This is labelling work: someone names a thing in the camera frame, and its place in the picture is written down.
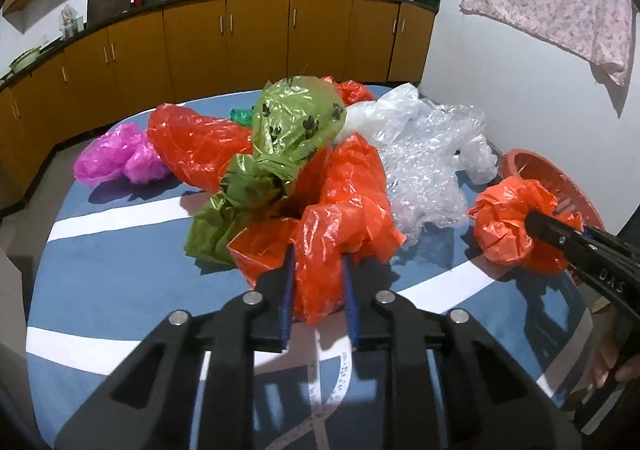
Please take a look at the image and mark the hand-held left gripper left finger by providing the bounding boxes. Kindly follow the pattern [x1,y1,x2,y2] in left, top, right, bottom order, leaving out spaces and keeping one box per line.
[52,245,297,450]

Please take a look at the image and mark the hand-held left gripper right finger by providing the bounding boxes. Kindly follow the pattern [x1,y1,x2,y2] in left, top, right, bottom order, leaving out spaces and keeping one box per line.
[342,253,584,450]

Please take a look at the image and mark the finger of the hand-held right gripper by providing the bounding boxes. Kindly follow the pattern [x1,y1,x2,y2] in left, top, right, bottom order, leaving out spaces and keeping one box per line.
[524,209,598,258]

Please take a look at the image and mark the small balled orange plastic bag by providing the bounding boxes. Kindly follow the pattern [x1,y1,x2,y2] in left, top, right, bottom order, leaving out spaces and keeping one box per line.
[469,177,585,277]

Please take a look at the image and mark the red plastic basket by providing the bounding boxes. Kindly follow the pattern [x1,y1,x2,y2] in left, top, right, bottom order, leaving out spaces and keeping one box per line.
[500,147,607,233]

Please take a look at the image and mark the person's right hand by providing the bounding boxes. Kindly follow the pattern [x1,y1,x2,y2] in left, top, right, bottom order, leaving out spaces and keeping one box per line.
[586,316,637,392]

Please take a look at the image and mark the clear plastic bag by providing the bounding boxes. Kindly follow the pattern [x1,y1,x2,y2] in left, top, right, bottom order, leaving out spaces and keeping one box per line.
[452,129,499,185]

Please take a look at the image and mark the clear bubble wrap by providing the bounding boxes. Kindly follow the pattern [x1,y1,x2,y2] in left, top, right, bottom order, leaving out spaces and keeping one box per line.
[382,104,487,243]

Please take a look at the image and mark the blue mat with white stripes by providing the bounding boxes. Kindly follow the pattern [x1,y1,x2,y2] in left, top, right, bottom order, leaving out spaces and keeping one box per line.
[25,84,601,450]

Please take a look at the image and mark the olive paw-print plastic bag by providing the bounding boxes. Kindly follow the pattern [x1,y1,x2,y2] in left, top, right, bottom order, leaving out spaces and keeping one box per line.
[184,75,348,266]

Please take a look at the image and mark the large orange plastic bag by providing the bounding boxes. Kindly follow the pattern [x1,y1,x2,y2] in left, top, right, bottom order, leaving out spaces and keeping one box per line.
[146,103,255,192]

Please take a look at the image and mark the white translucent plastic bag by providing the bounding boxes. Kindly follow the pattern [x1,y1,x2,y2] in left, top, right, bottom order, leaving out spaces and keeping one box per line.
[344,83,438,148]

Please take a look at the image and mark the magenta plastic bag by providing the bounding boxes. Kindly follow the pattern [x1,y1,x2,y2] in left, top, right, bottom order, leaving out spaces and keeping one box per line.
[73,123,147,187]
[124,134,172,184]

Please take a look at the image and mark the yellow wooden base cabinets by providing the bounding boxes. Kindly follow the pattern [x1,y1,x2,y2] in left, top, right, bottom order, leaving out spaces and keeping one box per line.
[0,0,437,217]

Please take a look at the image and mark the dark cutting board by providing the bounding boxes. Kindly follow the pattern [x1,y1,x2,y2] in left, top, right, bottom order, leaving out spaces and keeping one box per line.
[86,0,133,26]

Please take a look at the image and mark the glass jar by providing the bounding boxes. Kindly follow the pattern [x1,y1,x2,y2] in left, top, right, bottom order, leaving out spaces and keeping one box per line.
[59,4,84,39]

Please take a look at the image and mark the pale green enamel pot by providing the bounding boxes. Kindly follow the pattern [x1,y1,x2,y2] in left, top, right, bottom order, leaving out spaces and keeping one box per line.
[9,46,44,74]

